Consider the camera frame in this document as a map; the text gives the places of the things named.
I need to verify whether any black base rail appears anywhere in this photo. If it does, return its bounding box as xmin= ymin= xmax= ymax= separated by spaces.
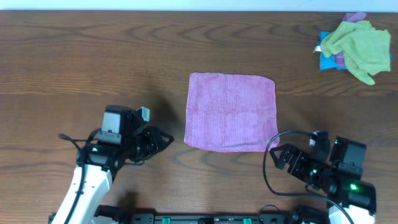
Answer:
xmin=48 ymin=205 xmax=330 ymax=224

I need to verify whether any blue cloth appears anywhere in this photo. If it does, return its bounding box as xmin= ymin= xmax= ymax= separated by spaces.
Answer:
xmin=318 ymin=31 xmax=346 ymax=71

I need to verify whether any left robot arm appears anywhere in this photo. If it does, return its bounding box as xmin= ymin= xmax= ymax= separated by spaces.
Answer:
xmin=49 ymin=126 xmax=174 ymax=223

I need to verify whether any green cloth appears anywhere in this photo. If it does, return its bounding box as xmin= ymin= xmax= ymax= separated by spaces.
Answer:
xmin=320 ymin=21 xmax=391 ymax=85

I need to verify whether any purple cloth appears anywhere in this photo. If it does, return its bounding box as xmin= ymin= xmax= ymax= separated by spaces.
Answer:
xmin=333 ymin=12 xmax=367 ymax=70
xmin=184 ymin=72 xmax=278 ymax=152

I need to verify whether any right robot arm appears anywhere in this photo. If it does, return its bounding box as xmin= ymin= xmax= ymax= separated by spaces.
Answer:
xmin=269 ymin=139 xmax=377 ymax=223

